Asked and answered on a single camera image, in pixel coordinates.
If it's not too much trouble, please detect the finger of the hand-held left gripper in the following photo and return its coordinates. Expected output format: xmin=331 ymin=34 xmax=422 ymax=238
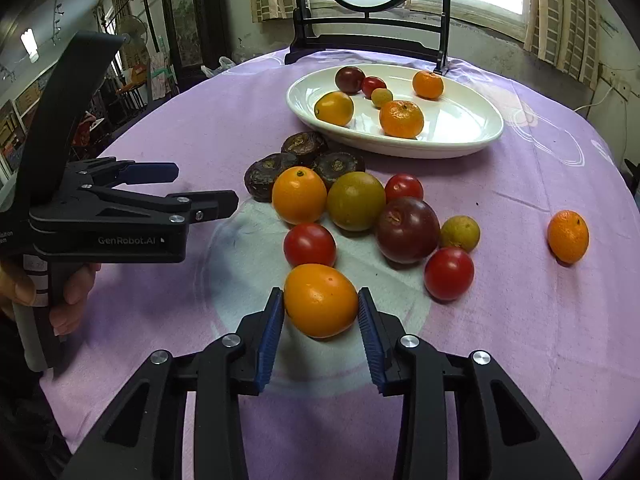
xmin=82 ymin=184 xmax=239 ymax=225
xmin=67 ymin=159 xmax=180 ymax=187

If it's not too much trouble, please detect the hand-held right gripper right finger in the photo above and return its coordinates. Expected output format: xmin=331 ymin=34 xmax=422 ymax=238
xmin=357 ymin=287 xmax=584 ymax=480

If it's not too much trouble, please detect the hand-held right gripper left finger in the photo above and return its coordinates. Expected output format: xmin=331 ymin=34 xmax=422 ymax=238
xmin=60 ymin=287 xmax=287 ymax=480

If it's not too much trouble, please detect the large orange-yellow tomato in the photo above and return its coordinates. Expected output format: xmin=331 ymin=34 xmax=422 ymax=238
xmin=283 ymin=263 xmax=360 ymax=339

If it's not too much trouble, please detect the white oval plate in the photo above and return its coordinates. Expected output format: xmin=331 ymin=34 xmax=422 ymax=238
xmin=286 ymin=64 xmax=505 ymax=160

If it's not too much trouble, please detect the person's left hand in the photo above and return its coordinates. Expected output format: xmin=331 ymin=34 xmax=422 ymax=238
xmin=0 ymin=261 xmax=102 ymax=337

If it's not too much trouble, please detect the dark brown water chestnut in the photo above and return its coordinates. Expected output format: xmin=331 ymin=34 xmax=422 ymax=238
xmin=280 ymin=131 xmax=329 ymax=166
xmin=313 ymin=150 xmax=366 ymax=191
xmin=244 ymin=153 xmax=300 ymax=204

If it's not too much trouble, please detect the white light bulb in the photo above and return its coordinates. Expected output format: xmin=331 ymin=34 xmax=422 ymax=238
xmin=20 ymin=30 xmax=41 ymax=62

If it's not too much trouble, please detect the large dark purple tomato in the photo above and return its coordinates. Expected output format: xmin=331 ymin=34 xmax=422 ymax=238
xmin=375 ymin=197 xmax=441 ymax=265

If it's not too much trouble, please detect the standing fan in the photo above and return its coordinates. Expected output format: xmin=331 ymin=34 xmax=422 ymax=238
xmin=119 ymin=14 xmax=149 ymax=56

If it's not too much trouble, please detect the white plastic bag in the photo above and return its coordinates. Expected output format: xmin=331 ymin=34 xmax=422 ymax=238
xmin=201 ymin=56 xmax=235 ymax=79

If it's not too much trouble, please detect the purple tablecloth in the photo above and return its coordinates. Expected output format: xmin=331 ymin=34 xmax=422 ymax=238
xmin=39 ymin=49 xmax=640 ymax=480

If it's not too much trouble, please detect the large yellow-green tomato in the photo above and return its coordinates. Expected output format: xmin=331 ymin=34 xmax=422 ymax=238
xmin=326 ymin=171 xmax=387 ymax=232

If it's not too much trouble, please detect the dark wooden cabinet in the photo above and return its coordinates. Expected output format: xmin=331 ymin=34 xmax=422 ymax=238
xmin=159 ymin=0 xmax=236 ymax=92

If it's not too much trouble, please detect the small red cherry tomato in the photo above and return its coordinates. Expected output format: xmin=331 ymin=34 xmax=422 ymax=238
xmin=361 ymin=76 xmax=388 ymax=99

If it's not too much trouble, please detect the orange tangerine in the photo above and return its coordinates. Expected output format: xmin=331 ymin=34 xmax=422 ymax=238
xmin=547 ymin=210 xmax=590 ymax=265
xmin=412 ymin=70 xmax=445 ymax=100
xmin=379 ymin=100 xmax=425 ymax=139

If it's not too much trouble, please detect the round painted screen black stand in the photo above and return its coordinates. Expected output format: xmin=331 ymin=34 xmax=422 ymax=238
xmin=283 ymin=0 xmax=451 ymax=77

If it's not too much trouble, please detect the white cable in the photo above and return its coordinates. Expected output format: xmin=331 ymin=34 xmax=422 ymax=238
xmin=571 ymin=82 xmax=617 ymax=114

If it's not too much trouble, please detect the white wall outlet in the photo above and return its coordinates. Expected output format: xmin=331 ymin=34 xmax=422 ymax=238
xmin=599 ymin=66 xmax=633 ymax=100

